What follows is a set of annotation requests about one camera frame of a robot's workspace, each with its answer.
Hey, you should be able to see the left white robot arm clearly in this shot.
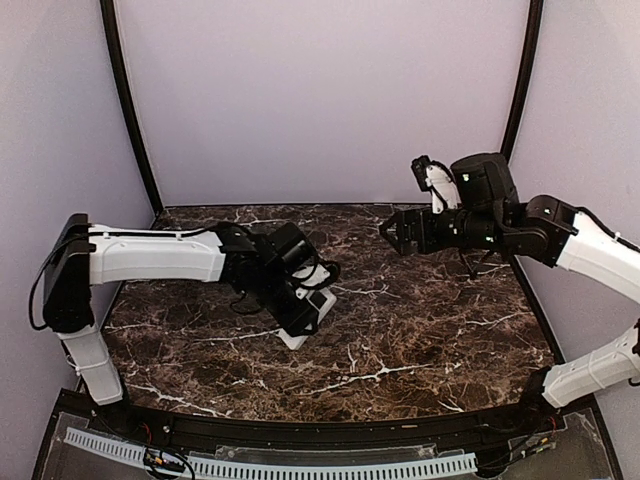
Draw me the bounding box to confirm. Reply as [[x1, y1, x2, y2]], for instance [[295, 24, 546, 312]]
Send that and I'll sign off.
[[28, 213, 341, 436]]

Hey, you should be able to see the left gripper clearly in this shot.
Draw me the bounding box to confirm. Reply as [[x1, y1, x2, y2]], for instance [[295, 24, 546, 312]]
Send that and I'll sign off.
[[251, 266, 320, 337]]

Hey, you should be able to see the white remote control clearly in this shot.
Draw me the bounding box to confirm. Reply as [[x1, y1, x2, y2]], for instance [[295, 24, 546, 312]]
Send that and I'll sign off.
[[277, 288, 336, 350]]

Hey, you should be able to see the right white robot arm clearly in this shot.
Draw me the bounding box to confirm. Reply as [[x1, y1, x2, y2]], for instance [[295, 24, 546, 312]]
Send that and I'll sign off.
[[379, 153, 639, 434]]

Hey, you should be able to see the black front rail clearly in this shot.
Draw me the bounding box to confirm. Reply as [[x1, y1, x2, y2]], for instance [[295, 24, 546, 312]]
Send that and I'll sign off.
[[89, 384, 596, 454]]

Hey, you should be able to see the right black frame post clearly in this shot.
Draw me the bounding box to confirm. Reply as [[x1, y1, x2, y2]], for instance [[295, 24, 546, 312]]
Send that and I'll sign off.
[[483, 0, 545, 209]]

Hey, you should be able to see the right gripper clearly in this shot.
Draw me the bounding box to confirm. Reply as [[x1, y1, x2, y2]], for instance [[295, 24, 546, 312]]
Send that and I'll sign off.
[[379, 204, 507, 255]]

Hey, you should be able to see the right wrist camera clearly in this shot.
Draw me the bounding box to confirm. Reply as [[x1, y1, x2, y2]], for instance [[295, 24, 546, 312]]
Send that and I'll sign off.
[[411, 155, 461, 214]]

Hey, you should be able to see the black frame post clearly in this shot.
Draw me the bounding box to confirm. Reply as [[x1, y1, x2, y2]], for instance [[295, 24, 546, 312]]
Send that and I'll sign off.
[[99, 0, 164, 217], [483, 0, 545, 209]]

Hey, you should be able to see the white slotted cable duct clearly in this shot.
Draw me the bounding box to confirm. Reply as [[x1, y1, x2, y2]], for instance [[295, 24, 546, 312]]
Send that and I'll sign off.
[[64, 427, 478, 480]]

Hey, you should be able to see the left black frame post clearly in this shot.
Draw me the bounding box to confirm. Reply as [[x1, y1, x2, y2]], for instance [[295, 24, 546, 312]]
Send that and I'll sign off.
[[99, 0, 164, 217]]

